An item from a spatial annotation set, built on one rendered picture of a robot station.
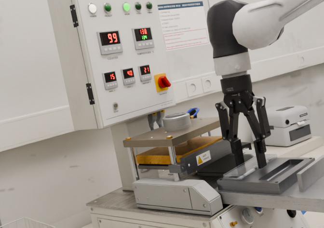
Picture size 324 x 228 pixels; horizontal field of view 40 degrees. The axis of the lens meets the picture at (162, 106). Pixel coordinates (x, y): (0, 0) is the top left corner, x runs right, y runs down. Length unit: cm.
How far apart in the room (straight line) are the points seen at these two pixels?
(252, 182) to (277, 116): 115
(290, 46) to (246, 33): 177
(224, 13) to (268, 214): 53
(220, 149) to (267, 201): 27
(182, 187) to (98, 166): 74
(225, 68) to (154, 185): 35
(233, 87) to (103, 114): 38
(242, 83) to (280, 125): 110
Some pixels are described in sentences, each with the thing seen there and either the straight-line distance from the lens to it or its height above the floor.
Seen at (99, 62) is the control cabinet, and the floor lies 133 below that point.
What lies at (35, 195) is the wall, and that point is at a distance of 167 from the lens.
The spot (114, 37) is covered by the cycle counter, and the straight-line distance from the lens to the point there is 129.
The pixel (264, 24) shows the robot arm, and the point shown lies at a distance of 97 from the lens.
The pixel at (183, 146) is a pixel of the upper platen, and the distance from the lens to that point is 125.
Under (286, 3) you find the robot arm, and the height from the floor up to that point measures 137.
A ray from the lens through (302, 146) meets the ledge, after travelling 219.
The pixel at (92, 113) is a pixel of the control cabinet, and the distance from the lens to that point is 125.
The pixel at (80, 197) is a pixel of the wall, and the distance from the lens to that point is 175.
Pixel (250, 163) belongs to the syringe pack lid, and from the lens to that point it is 116.
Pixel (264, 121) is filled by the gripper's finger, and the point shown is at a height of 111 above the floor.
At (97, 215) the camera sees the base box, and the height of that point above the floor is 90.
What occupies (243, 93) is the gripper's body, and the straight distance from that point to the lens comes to 110.
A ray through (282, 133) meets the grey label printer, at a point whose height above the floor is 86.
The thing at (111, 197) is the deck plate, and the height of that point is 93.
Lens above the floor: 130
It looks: 6 degrees down
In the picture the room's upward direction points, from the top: 11 degrees counter-clockwise
